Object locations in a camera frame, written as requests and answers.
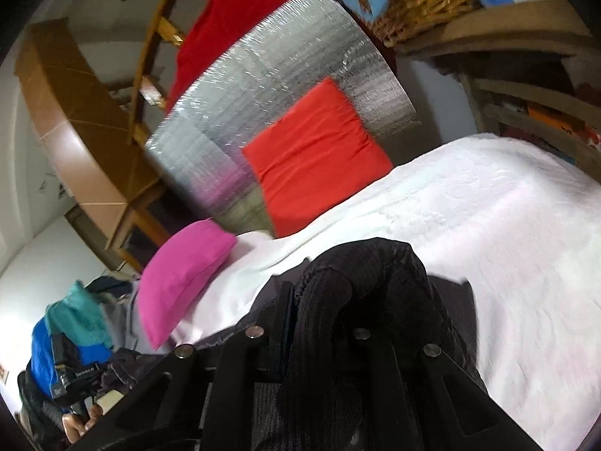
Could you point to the white fluffy bed blanket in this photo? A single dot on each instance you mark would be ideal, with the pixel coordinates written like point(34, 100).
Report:
point(520, 225)

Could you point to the black quilted puffer jacket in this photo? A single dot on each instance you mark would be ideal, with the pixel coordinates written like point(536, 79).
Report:
point(375, 283)

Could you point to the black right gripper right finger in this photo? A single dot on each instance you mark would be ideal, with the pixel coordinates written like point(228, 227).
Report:
point(388, 393)

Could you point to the wooden ladder frame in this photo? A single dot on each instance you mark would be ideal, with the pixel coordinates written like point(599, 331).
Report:
point(146, 88)

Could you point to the magenta pillow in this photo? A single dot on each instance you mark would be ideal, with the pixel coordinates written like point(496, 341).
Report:
point(177, 274)

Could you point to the red pillow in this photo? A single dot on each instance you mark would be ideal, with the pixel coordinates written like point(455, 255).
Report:
point(313, 158)

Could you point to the blue jacket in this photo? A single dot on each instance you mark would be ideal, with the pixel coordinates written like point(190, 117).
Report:
point(42, 360)

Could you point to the teal jacket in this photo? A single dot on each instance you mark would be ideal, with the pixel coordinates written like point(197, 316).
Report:
point(78, 316)

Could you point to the person's left hand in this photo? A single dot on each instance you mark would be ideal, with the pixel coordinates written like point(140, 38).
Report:
point(74, 426)

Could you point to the red cloth on ladder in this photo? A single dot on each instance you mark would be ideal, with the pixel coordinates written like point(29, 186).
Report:
point(221, 24)

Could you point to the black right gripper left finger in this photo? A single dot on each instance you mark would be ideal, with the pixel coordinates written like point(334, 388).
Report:
point(196, 399)

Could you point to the brown wooden cabinet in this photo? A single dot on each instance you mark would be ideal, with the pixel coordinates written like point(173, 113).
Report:
point(85, 134)

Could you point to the silver foil insulation sheet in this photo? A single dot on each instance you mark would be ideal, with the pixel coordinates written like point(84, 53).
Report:
point(197, 148)

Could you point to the grey garment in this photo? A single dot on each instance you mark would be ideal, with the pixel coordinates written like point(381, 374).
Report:
point(124, 326)

